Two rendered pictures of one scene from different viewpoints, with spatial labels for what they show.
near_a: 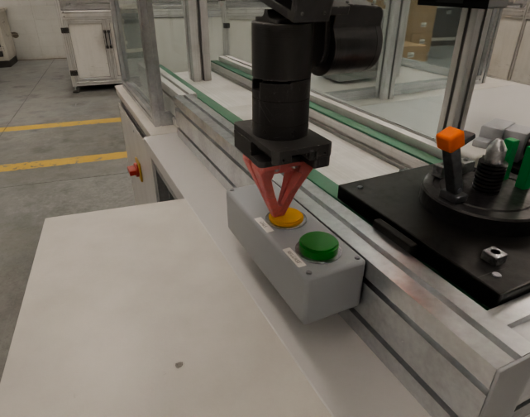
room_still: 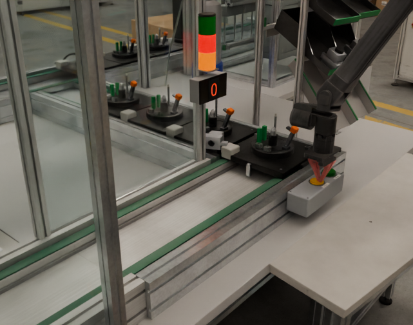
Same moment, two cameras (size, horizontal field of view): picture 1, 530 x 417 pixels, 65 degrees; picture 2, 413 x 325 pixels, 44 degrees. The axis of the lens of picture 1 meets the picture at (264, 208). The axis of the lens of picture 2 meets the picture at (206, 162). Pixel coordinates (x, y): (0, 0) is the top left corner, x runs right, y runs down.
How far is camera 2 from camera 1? 1.69 m
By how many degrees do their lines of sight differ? 96
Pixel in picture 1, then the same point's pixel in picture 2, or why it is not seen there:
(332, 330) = not seen: hidden behind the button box
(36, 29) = not seen: outside the picture
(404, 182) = (266, 162)
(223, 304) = (337, 222)
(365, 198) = (288, 167)
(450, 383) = (340, 167)
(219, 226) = (287, 240)
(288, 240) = (328, 179)
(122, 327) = (373, 238)
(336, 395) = (347, 195)
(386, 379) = not seen: hidden behind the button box
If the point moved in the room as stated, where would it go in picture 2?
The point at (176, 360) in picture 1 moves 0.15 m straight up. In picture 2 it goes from (370, 222) to (377, 177)
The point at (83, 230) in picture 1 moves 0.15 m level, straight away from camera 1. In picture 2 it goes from (338, 285) to (307, 319)
